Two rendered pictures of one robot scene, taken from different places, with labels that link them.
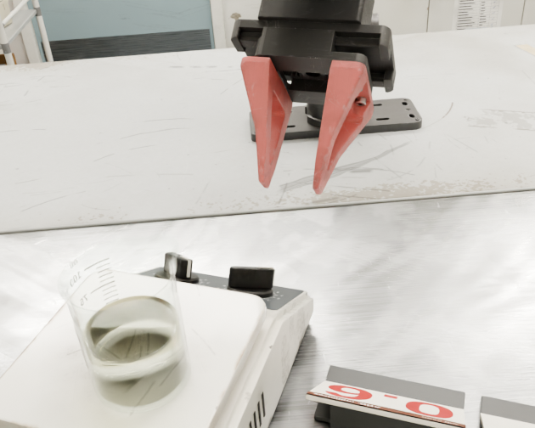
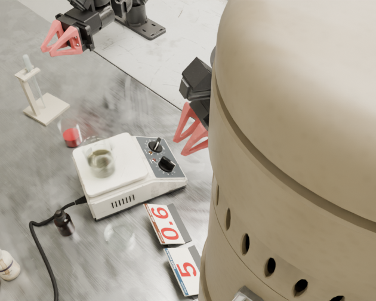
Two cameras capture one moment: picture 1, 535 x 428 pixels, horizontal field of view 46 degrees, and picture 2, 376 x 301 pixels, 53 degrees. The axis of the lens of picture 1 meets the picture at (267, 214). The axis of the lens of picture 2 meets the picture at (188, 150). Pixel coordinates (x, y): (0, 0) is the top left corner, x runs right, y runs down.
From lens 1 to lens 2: 0.48 m
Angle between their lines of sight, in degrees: 36
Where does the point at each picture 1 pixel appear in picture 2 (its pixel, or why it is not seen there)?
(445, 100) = not seen: hidden behind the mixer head
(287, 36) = (198, 104)
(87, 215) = (176, 100)
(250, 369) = (129, 187)
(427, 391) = (184, 230)
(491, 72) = not seen: outside the picture
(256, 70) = (185, 108)
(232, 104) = not seen: hidden behind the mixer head
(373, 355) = (187, 210)
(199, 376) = (111, 180)
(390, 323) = (204, 206)
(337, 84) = (197, 130)
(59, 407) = (83, 163)
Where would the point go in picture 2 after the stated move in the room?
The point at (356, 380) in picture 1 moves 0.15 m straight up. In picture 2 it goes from (172, 212) to (169, 166)
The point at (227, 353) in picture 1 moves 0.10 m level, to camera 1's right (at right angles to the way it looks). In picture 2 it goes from (123, 179) to (160, 212)
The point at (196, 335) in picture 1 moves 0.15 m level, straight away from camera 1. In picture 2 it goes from (123, 169) to (170, 122)
